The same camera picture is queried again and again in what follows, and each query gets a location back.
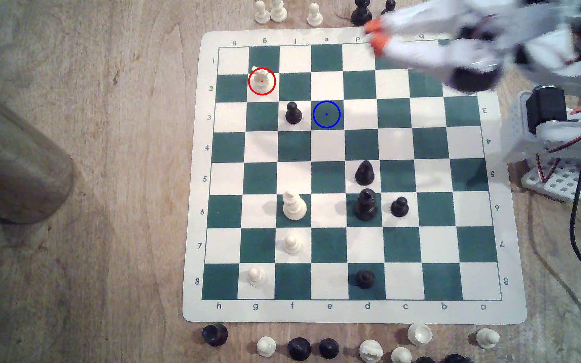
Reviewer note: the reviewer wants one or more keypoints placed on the white pawn chess piece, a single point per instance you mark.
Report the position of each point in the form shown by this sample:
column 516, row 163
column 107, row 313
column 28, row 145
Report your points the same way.
column 256, row 276
column 292, row 244
column 266, row 346
column 262, row 15
column 314, row 16

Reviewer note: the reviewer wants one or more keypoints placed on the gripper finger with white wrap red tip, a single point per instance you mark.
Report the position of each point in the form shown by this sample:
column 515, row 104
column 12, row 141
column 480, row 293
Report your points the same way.
column 416, row 21
column 416, row 53

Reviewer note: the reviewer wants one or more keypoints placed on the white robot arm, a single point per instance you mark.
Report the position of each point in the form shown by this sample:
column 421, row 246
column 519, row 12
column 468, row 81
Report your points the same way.
column 545, row 53

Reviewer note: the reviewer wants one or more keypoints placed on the white perforated base plate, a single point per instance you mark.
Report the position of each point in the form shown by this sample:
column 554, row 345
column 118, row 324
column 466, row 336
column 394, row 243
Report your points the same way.
column 563, row 182

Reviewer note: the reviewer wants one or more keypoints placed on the tall black chess piece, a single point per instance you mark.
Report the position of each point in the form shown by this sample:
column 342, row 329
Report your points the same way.
column 365, row 205

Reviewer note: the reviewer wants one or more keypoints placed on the black pawn chess piece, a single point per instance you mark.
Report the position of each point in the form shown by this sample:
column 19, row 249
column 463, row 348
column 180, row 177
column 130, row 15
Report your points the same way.
column 399, row 207
column 293, row 114
column 365, row 279

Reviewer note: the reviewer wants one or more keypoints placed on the green and white chess mat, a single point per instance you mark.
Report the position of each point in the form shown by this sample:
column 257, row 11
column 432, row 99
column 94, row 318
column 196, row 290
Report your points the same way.
column 328, row 148

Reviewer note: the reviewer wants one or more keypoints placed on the tall white chess piece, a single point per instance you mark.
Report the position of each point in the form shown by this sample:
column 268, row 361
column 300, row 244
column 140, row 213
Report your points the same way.
column 294, row 206

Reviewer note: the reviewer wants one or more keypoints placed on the black pawn centre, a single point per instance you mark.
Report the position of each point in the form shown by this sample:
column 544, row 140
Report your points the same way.
column 364, row 174

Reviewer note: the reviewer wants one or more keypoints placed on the white rook chess piece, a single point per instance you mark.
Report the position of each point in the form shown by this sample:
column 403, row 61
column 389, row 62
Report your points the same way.
column 262, row 80

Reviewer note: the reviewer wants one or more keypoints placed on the white knight chess piece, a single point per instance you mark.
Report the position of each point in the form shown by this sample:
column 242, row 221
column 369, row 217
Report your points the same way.
column 371, row 351

